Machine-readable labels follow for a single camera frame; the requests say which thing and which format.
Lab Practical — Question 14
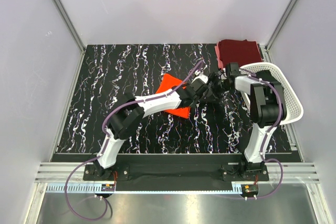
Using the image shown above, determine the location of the white slotted cable duct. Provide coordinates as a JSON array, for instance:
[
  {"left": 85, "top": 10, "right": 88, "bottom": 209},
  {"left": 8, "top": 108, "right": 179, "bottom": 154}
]
[{"left": 47, "top": 183, "right": 243, "bottom": 195}]

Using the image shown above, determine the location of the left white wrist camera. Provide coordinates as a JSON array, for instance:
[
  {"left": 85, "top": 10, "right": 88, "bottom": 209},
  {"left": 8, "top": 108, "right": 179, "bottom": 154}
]
[{"left": 192, "top": 71, "right": 208, "bottom": 86}]

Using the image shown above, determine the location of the left aluminium frame post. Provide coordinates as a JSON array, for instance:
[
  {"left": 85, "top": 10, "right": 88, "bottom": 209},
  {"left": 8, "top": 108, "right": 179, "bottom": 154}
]
[{"left": 36, "top": 0, "right": 87, "bottom": 51}]

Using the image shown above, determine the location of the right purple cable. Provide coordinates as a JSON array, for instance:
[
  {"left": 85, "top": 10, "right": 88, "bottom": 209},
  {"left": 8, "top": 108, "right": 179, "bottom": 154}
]
[{"left": 238, "top": 68, "right": 287, "bottom": 200}]

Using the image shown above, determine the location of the white plastic laundry basket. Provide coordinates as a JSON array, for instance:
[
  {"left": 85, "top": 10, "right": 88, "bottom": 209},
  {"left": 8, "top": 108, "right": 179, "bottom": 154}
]
[{"left": 241, "top": 62, "right": 303, "bottom": 125}]

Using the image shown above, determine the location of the aluminium front rail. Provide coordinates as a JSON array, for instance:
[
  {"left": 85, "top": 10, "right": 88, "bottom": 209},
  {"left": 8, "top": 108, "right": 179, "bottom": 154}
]
[{"left": 35, "top": 163, "right": 319, "bottom": 184}]

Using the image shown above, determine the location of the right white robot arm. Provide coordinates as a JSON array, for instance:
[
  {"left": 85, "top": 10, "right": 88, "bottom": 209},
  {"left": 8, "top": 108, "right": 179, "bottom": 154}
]
[{"left": 207, "top": 63, "right": 287, "bottom": 180}]

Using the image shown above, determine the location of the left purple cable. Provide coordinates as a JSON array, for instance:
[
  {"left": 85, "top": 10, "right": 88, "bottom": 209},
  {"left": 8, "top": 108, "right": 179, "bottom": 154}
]
[{"left": 62, "top": 60, "right": 205, "bottom": 224}]

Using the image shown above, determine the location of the purple cable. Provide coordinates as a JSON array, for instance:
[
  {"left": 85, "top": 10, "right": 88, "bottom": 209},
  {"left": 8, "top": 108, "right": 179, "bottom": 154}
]
[
  {"left": 238, "top": 68, "right": 287, "bottom": 200},
  {"left": 62, "top": 60, "right": 205, "bottom": 224}
]

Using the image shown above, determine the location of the folded pink t shirt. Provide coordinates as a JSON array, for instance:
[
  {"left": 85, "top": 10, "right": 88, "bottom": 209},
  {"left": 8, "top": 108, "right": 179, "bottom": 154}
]
[{"left": 214, "top": 45, "right": 225, "bottom": 70}]

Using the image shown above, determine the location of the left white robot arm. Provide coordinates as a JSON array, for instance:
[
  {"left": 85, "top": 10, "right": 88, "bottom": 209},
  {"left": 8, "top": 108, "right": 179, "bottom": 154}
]
[{"left": 93, "top": 75, "right": 224, "bottom": 180}]

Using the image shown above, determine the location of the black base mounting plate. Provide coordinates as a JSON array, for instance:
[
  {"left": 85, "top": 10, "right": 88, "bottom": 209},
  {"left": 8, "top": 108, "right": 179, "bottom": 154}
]
[{"left": 83, "top": 154, "right": 269, "bottom": 182}]

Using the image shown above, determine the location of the folded maroon t shirt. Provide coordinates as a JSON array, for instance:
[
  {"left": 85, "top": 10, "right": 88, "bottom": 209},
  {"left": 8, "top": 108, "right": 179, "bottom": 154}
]
[{"left": 216, "top": 39, "right": 262, "bottom": 67}]

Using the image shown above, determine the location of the right aluminium frame post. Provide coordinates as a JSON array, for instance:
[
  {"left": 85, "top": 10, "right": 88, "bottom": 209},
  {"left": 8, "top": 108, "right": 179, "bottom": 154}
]
[{"left": 265, "top": 0, "right": 299, "bottom": 50}]

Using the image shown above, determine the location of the aluminium frame post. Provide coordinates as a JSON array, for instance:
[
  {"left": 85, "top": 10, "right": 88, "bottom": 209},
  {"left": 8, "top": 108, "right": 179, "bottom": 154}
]
[
  {"left": 265, "top": 0, "right": 299, "bottom": 50},
  {"left": 36, "top": 0, "right": 87, "bottom": 51}
]

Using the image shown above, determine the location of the orange t shirt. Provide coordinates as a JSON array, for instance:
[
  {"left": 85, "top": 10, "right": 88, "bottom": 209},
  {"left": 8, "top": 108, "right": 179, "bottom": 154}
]
[{"left": 154, "top": 73, "right": 191, "bottom": 120}]

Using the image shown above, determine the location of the black t shirt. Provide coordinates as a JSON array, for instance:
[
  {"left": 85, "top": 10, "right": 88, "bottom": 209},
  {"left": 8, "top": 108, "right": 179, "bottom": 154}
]
[{"left": 254, "top": 70, "right": 281, "bottom": 88}]

